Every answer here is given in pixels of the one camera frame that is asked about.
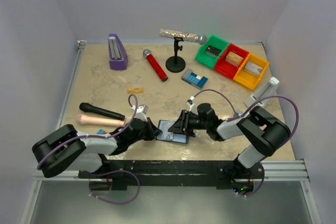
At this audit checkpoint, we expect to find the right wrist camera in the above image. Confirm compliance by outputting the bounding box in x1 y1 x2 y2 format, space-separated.
186 96 197 114

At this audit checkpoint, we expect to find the gold card in red bin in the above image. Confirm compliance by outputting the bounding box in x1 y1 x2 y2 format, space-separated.
225 52 243 67

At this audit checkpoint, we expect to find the yellow plastic bin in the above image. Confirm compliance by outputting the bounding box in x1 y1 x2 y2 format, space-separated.
233 52 269 90

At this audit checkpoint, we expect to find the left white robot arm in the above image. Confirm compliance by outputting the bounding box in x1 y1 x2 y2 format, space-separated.
31 118 162 178

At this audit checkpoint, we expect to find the red plastic bin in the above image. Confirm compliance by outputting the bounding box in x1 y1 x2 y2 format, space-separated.
214 44 249 79

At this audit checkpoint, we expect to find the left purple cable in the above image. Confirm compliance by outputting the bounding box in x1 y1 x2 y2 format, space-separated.
36 94 142 205

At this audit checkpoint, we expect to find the silver glitter microphone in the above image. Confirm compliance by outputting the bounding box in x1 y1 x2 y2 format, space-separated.
159 29 208 45

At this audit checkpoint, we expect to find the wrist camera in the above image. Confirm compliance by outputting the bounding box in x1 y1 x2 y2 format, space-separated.
186 96 197 114
131 104 149 122

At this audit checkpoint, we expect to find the red glitter microphone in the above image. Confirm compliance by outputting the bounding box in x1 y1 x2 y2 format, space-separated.
143 49 168 82

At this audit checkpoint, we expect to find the black microphone stand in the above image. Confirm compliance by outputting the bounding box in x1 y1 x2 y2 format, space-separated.
165 37 186 73

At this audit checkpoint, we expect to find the orange and blue brick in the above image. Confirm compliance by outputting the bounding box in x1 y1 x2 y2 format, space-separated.
97 129 106 135

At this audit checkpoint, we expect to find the gold VIP card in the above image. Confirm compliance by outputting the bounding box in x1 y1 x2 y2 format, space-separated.
127 85 144 94

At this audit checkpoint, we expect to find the purple metronome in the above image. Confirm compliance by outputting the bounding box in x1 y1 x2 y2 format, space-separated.
108 34 128 71

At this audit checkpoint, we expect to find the white metronome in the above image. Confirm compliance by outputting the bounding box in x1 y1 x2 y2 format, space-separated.
244 77 280 107

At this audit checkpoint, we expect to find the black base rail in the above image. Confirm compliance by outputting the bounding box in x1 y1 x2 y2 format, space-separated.
78 160 265 190

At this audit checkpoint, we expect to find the pink microphone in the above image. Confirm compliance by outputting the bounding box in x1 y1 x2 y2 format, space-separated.
77 114 125 127

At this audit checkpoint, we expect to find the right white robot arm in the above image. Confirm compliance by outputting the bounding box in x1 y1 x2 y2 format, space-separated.
168 103 291 169

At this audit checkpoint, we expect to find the aluminium frame rail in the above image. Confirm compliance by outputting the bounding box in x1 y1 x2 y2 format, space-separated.
19 40 87 223

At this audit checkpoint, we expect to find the dark card in green bin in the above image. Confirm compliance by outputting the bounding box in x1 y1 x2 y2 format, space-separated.
205 46 221 58

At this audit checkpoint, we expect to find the blue toy brick block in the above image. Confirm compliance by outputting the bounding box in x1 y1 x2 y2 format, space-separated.
181 68 208 90

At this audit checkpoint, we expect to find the green plastic bin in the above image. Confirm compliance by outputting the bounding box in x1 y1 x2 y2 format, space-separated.
195 35 230 69

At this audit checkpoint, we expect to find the white card in yellow bin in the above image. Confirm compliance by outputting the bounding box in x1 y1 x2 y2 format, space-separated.
244 61 263 76

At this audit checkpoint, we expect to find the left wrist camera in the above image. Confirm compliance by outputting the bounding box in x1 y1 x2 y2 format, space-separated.
131 104 149 122

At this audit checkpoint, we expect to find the navy blue card holder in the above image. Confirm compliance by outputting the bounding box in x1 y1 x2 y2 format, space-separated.
163 133 189 145

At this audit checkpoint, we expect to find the black microphone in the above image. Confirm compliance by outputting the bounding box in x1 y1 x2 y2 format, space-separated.
79 102 125 121

